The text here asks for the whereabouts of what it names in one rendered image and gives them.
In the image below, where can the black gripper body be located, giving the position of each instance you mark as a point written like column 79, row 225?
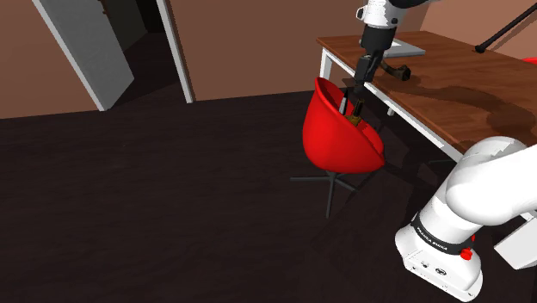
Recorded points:
column 377, row 38

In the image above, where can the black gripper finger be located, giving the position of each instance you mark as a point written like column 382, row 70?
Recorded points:
column 365, row 69

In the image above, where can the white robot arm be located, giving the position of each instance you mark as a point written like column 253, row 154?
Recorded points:
column 474, row 189

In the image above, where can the brown bone-shaped object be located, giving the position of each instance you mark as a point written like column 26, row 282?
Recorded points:
column 398, row 72

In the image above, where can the brown bottle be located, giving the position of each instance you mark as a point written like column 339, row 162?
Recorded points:
column 357, row 114

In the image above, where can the red shell chair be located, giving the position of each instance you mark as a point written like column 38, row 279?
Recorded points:
column 335, row 138

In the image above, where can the red round object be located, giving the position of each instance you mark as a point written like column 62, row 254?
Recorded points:
column 531, row 61

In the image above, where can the grey open door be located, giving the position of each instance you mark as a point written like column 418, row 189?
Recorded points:
column 90, row 54

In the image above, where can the wooden desk with white frame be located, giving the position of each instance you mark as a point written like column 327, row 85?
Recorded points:
column 453, row 92

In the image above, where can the white door frame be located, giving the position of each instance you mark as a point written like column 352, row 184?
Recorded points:
column 178, row 58

